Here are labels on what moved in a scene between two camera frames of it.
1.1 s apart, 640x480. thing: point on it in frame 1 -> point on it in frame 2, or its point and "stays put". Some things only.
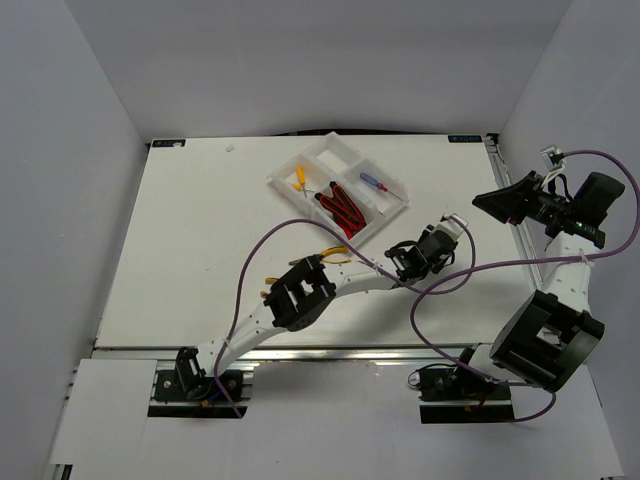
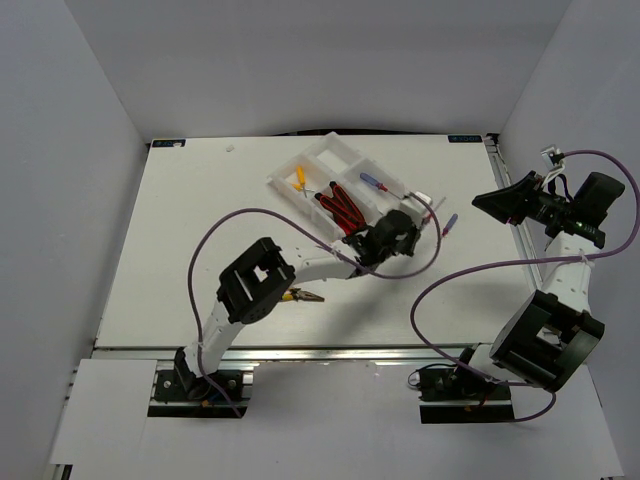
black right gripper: x=511 y=201 stays put
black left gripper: x=437 y=268 -> x=414 y=234
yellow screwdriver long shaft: x=301 y=177 stays put
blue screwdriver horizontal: x=377 y=184 stays put
